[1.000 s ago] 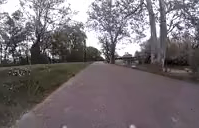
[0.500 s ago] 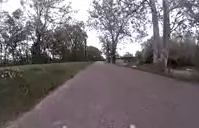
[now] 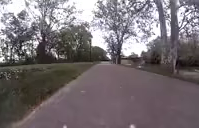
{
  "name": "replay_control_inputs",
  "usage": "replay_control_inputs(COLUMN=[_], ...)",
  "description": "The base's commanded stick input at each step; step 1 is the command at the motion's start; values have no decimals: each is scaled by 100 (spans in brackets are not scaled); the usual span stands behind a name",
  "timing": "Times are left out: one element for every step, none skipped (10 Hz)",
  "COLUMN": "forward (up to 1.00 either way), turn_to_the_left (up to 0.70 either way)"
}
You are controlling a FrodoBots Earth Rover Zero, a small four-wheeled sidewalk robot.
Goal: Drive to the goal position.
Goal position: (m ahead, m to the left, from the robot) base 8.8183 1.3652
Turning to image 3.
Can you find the leafy tree with dark trunk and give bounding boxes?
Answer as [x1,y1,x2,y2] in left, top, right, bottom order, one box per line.
[93,0,155,65]

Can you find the row of trees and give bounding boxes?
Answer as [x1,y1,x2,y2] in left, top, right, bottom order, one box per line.
[0,0,109,65]

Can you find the grey asphalt path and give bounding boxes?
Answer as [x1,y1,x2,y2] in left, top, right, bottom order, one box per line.
[11,61,199,128]

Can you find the bare dirt strip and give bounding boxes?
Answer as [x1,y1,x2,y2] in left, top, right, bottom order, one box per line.
[120,61,199,87]

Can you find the grass verge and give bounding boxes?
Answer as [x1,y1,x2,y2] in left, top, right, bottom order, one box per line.
[0,61,95,128]

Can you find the bushes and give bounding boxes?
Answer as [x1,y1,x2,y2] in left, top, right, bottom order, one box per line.
[141,33,199,71]

